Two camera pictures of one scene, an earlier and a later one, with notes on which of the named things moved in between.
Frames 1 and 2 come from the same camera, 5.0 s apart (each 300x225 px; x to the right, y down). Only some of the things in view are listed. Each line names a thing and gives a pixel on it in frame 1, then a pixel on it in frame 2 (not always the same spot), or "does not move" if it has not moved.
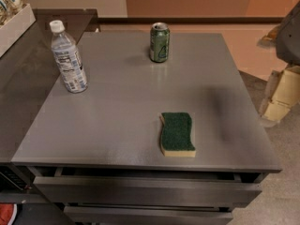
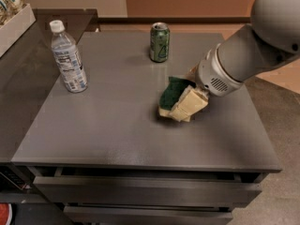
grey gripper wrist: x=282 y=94 → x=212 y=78
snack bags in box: x=11 y=1 does not move
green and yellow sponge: x=175 y=135 → x=172 y=93
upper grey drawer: x=149 y=186 does not move
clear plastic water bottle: x=67 y=53 does not move
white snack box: x=12 y=30 does not move
